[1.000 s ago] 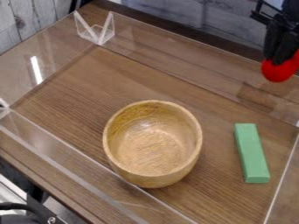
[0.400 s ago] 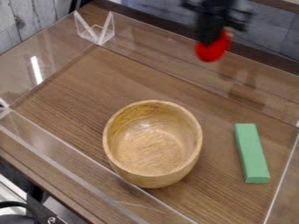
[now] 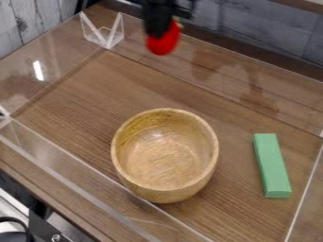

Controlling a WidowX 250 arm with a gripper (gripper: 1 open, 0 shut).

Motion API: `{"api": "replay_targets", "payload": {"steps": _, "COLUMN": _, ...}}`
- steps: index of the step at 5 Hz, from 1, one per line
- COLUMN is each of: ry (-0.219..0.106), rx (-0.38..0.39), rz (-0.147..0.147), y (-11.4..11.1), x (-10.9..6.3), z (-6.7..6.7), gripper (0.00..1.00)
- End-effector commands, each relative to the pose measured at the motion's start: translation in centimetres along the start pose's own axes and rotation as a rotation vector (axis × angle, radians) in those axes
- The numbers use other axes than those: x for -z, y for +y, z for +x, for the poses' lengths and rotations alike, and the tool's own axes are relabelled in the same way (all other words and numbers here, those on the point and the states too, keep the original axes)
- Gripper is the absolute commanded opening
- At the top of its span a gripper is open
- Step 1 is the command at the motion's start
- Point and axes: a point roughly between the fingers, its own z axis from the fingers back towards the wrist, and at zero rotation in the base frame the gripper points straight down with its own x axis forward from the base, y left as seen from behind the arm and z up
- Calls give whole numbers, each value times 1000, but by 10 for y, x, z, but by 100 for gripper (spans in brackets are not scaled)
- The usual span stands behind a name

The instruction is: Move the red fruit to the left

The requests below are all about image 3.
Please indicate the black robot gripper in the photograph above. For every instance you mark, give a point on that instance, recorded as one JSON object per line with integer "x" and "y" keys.
{"x": 159, "y": 12}

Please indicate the red plush strawberry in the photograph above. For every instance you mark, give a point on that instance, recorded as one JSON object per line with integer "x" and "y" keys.
{"x": 162, "y": 46}

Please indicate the green rectangular block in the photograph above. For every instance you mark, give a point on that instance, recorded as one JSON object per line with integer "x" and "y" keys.
{"x": 272, "y": 166}

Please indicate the wooden bowl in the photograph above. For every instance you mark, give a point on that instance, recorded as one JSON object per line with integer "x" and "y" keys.
{"x": 164, "y": 152}

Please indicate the clear acrylic corner bracket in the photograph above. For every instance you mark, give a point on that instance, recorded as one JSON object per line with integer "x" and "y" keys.
{"x": 106, "y": 37}

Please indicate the clear acrylic front wall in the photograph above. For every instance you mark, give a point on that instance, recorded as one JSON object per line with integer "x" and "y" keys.
{"x": 82, "y": 193}

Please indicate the black metal mount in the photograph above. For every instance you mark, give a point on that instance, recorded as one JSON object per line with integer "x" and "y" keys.
{"x": 42, "y": 230}

